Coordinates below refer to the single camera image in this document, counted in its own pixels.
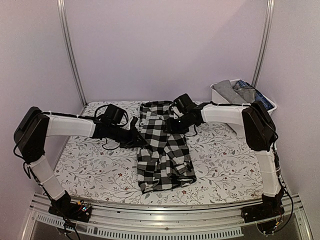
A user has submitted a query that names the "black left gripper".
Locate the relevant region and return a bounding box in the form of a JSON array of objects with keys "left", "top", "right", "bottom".
[{"left": 109, "top": 124, "right": 147, "bottom": 150}]

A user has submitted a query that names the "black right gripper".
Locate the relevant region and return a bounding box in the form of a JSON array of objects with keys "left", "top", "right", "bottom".
[{"left": 163, "top": 113, "right": 195, "bottom": 134}]

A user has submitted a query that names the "black white checkered shirt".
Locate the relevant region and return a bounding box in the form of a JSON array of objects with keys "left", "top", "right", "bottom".
[{"left": 136, "top": 101, "right": 197, "bottom": 194}]

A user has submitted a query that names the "white plastic bin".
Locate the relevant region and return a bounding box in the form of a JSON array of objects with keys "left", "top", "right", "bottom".
[{"left": 210, "top": 79, "right": 278, "bottom": 137}]

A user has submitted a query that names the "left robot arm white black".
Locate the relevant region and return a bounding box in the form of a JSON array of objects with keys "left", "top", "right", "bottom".
[{"left": 13, "top": 104, "right": 147, "bottom": 217}]

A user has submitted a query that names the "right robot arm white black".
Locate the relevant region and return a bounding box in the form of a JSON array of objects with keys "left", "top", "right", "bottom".
[{"left": 165, "top": 99, "right": 284, "bottom": 218}]

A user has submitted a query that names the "grey long sleeve shirt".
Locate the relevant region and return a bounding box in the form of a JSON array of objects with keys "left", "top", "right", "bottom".
[{"left": 212, "top": 79, "right": 256, "bottom": 104}]

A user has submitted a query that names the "floral patterned table mat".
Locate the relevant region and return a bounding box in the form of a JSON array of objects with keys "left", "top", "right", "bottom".
[{"left": 48, "top": 100, "right": 285, "bottom": 206}]

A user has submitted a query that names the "blue checkered shirt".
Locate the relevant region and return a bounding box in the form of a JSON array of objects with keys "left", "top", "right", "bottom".
[{"left": 234, "top": 80, "right": 275, "bottom": 111}]

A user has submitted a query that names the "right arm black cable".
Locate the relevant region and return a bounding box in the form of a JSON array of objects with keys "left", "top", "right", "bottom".
[{"left": 183, "top": 122, "right": 198, "bottom": 137}]

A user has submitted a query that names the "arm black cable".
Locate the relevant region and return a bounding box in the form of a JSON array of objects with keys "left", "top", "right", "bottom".
[
  {"left": 93, "top": 103, "right": 130, "bottom": 151},
  {"left": 183, "top": 122, "right": 198, "bottom": 137}
]

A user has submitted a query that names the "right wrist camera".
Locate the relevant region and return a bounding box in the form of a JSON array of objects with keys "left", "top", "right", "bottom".
[{"left": 173, "top": 93, "right": 197, "bottom": 115}]

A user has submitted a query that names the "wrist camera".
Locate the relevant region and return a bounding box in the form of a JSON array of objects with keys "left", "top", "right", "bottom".
[
  {"left": 101, "top": 104, "right": 125, "bottom": 125},
  {"left": 173, "top": 93, "right": 197, "bottom": 115}
]

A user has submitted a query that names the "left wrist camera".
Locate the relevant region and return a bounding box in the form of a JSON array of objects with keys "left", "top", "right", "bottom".
[{"left": 101, "top": 104, "right": 125, "bottom": 125}]

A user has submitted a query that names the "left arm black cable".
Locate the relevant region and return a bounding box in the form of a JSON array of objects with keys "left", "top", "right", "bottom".
[{"left": 93, "top": 103, "right": 130, "bottom": 151}]

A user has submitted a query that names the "aluminium front rail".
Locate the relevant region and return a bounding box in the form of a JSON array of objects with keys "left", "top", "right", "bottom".
[{"left": 21, "top": 194, "right": 316, "bottom": 240}]

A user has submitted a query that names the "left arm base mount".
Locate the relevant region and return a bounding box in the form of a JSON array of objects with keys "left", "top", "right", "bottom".
[{"left": 48, "top": 192, "right": 92, "bottom": 223}]

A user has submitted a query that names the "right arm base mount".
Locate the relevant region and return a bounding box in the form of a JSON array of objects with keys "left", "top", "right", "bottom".
[{"left": 240, "top": 195, "right": 285, "bottom": 223}]

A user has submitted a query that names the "left aluminium frame post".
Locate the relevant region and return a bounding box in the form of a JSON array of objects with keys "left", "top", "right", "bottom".
[{"left": 56, "top": 0, "right": 88, "bottom": 107}]

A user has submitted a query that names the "aluminium frame post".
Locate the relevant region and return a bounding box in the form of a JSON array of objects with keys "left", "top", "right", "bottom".
[
  {"left": 56, "top": 0, "right": 88, "bottom": 107},
  {"left": 251, "top": 0, "right": 275, "bottom": 87}
]

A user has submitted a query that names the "right aluminium frame post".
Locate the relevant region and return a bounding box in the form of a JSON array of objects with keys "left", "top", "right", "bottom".
[{"left": 251, "top": 0, "right": 275, "bottom": 87}]

